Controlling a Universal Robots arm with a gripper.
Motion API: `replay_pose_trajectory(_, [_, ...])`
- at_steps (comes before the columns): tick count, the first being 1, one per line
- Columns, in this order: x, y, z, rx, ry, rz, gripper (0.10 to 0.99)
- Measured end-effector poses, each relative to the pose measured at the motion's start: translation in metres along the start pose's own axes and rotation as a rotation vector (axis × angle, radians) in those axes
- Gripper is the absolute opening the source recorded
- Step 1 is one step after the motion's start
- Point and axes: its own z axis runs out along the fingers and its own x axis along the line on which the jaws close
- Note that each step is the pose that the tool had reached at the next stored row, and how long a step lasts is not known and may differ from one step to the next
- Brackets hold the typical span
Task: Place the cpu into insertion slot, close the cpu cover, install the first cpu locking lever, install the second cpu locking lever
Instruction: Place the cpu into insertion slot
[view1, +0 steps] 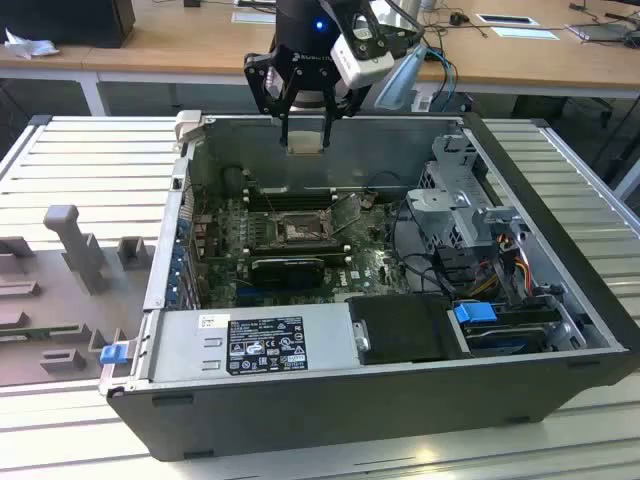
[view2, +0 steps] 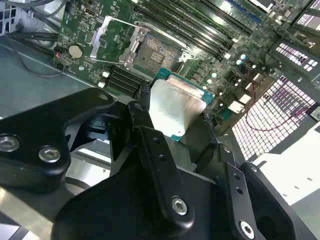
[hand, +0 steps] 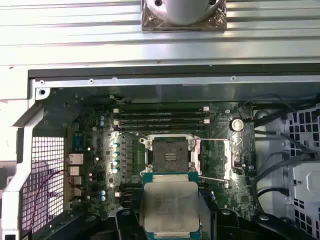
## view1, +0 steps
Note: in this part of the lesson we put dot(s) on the black PC case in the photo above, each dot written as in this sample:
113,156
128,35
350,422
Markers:
300,425

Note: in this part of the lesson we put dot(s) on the silver power supply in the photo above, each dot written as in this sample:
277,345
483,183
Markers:
175,350

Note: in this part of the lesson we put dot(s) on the blue case clip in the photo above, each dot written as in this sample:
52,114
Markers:
112,355

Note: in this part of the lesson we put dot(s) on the pale blue paper sheet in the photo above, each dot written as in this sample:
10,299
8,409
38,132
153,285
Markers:
525,33

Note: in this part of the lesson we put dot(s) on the green motherboard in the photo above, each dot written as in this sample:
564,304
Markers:
370,260

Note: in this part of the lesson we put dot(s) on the black plastic shroud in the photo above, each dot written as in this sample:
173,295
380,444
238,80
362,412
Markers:
400,330

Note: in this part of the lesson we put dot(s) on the silver drive cage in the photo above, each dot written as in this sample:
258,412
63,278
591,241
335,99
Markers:
450,210

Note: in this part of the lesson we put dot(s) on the blue disk carrier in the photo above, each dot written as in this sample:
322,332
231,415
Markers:
475,312

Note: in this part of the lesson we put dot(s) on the blue expansion slot retainer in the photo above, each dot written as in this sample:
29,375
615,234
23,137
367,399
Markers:
177,260

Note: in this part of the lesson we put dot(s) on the CPU socket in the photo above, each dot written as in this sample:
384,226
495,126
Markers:
300,231

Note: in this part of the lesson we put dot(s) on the grey parts rack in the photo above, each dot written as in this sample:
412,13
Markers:
50,310

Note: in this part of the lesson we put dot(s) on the crumpled white paper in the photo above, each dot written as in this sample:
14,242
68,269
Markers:
30,47

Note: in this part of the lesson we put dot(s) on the black box on desk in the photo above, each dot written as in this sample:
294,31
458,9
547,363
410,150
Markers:
65,20

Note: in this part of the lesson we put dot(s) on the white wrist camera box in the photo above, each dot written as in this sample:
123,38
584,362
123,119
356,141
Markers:
362,62

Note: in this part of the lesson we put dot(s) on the green RAM stick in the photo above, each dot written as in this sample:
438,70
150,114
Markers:
40,331

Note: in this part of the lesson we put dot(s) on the grey laptop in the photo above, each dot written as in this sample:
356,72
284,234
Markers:
600,31

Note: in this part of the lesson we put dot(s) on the wooden desk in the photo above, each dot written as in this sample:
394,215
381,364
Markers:
175,45

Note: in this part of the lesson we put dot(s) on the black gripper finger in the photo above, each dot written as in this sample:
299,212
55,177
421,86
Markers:
262,85
328,115

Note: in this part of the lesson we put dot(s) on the silver CPU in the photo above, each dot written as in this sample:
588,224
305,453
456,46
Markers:
305,143

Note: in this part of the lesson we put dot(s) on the round coin battery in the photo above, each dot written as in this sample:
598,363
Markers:
368,201

